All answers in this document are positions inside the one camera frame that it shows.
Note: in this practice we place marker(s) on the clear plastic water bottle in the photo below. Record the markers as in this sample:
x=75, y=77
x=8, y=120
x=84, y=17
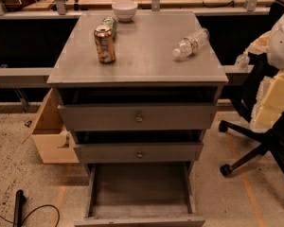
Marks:
x=191, y=44

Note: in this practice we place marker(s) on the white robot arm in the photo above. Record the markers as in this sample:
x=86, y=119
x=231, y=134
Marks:
x=275, y=51

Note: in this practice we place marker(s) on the grey top drawer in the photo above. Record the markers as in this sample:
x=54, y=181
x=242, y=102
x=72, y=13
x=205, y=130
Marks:
x=137, y=117

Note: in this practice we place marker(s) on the grey drawer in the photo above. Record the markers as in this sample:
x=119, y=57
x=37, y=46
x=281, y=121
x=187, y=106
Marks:
x=137, y=117
x=138, y=153
x=140, y=195

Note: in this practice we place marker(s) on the grey drawer cabinet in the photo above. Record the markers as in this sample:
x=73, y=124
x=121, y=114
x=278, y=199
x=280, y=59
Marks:
x=144, y=72

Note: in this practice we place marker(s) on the grey middle drawer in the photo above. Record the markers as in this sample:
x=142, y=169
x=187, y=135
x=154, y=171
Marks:
x=138, y=153

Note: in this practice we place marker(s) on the grey bottom drawer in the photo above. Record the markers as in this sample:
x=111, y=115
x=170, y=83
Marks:
x=140, y=195

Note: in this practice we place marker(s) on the hand sanitizer pump bottle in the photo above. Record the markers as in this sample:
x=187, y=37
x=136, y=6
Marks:
x=242, y=61

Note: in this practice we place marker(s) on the gold soda can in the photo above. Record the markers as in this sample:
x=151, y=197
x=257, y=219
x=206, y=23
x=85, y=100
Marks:
x=105, y=45

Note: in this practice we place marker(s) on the green soda can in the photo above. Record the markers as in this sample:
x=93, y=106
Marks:
x=111, y=23

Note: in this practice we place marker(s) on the white ceramic bowl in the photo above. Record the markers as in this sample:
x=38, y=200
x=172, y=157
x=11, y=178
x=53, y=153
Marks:
x=124, y=10

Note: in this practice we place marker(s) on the black office chair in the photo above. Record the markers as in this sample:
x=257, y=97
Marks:
x=266, y=124

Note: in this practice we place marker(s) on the black cylindrical tool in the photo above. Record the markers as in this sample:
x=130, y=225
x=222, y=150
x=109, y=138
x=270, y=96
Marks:
x=20, y=200

